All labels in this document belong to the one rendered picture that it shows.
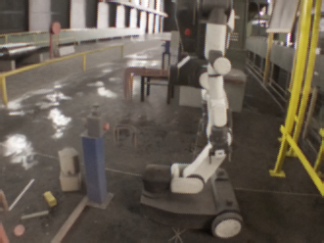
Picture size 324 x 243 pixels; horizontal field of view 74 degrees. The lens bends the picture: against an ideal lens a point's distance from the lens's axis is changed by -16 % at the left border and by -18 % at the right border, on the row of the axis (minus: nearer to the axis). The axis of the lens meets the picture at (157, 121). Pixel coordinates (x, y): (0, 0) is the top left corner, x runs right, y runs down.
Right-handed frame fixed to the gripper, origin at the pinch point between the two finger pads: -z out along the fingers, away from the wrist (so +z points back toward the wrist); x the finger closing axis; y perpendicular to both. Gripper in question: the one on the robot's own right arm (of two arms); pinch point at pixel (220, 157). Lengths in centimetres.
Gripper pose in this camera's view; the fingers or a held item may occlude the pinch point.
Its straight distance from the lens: 135.3
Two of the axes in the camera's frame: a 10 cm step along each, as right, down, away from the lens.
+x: 9.9, -1.2, -1.1
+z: -1.5, -9.2, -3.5
